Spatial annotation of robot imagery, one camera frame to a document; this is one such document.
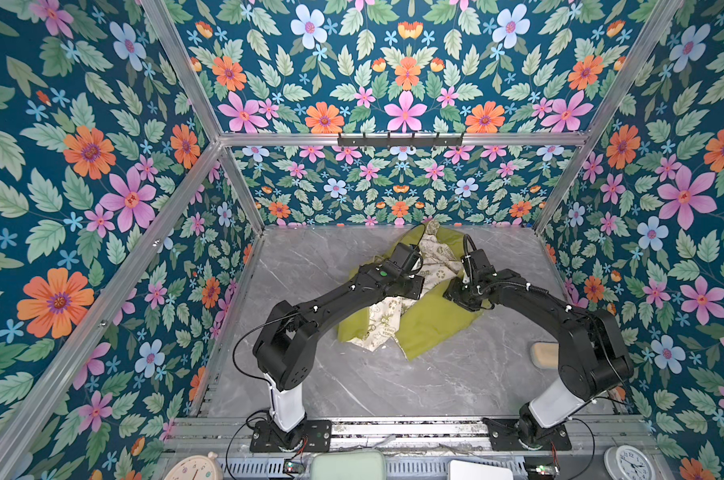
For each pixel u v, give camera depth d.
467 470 0.65
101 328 0.54
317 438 0.74
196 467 0.68
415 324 0.91
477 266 0.72
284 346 0.48
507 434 0.73
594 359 0.45
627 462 0.67
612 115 0.86
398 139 0.91
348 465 0.68
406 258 0.67
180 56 0.75
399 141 0.91
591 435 0.77
